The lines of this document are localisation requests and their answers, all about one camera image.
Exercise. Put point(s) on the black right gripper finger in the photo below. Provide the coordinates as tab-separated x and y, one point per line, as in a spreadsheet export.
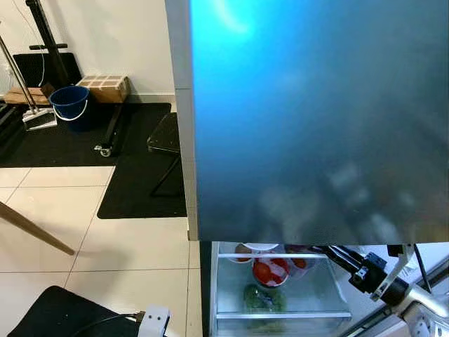
339	262
351	255

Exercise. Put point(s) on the stainless steel fridge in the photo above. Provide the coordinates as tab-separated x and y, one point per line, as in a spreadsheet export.
316	295

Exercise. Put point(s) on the glass fridge shelf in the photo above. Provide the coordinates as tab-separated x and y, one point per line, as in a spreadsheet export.
309	315
231	255

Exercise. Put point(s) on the red purple vegetable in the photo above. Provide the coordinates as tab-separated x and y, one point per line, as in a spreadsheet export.
300	258

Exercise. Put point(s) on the green leafy vegetables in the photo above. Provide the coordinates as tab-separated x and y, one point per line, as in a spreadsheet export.
263	298

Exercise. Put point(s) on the small brown round fruit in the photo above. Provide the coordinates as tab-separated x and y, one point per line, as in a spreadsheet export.
243	253

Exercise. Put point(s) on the black folding stool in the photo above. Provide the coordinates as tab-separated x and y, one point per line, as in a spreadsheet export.
165	133

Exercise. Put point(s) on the brown box with white top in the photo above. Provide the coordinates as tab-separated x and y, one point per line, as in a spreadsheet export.
105	88

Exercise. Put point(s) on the light wood dining table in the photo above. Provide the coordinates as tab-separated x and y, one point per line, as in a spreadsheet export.
35	228

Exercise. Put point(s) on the blue plastic bucket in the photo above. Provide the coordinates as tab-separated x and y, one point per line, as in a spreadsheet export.
70	109

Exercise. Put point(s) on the black foam panel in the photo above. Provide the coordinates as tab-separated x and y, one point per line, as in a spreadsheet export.
66	67

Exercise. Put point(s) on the brown wooden board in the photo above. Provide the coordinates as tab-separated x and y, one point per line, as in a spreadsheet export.
24	95

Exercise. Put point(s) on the black gantry stand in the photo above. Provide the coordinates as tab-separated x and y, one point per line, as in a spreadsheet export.
49	42

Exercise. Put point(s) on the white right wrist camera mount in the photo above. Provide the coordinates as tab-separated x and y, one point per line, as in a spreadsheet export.
401	270

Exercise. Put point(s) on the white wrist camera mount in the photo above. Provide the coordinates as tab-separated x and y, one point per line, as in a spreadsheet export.
154	321
401	270

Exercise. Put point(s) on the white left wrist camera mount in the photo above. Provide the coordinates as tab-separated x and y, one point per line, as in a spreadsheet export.
154	321

